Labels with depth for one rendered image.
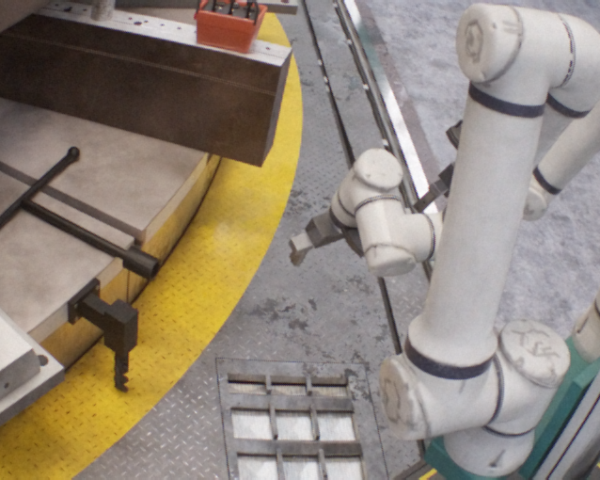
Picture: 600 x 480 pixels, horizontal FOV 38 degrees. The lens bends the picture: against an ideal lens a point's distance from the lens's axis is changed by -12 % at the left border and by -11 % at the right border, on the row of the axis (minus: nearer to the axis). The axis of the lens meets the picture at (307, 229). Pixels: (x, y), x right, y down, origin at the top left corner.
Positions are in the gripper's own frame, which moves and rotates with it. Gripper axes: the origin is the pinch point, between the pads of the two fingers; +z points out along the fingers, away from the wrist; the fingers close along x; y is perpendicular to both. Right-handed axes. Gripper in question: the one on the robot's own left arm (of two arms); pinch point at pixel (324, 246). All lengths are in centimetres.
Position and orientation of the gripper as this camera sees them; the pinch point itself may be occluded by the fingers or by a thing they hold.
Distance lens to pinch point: 200.8
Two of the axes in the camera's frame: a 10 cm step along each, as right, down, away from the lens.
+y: -4.5, -8.5, 2.8
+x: -8.5, 3.0, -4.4
